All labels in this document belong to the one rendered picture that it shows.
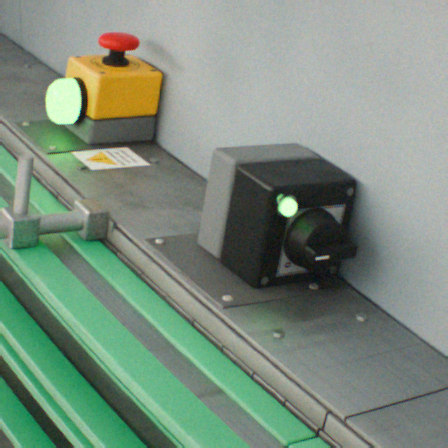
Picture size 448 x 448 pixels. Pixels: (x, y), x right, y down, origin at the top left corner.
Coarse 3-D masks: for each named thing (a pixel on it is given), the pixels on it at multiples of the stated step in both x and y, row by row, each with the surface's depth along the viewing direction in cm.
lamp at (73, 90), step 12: (60, 84) 105; (72, 84) 106; (84, 84) 106; (48, 96) 106; (60, 96) 105; (72, 96) 105; (84, 96) 106; (48, 108) 106; (60, 108) 105; (72, 108) 105; (84, 108) 106; (60, 120) 106; (72, 120) 106
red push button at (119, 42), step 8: (112, 32) 107; (120, 32) 108; (104, 40) 106; (112, 40) 106; (120, 40) 106; (128, 40) 106; (136, 40) 107; (112, 48) 106; (120, 48) 106; (128, 48) 106; (136, 48) 107; (112, 56) 107; (120, 56) 107
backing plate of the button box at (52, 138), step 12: (48, 120) 111; (24, 132) 107; (36, 132) 108; (48, 132) 108; (60, 132) 109; (72, 132) 109; (36, 144) 105; (48, 144) 105; (60, 144) 106; (72, 144) 106; (84, 144) 107; (108, 144) 107; (120, 144) 108; (132, 144) 108; (144, 144) 109
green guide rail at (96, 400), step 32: (0, 256) 104; (0, 288) 98; (32, 288) 100; (0, 320) 93; (32, 320) 94; (64, 320) 95; (32, 352) 89; (64, 352) 91; (64, 384) 86; (96, 384) 87; (96, 416) 82; (128, 416) 84
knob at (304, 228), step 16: (320, 208) 85; (304, 224) 83; (320, 224) 83; (336, 224) 84; (288, 240) 84; (304, 240) 83; (320, 240) 83; (336, 240) 84; (288, 256) 84; (304, 256) 83; (320, 256) 82; (336, 256) 83; (352, 256) 84
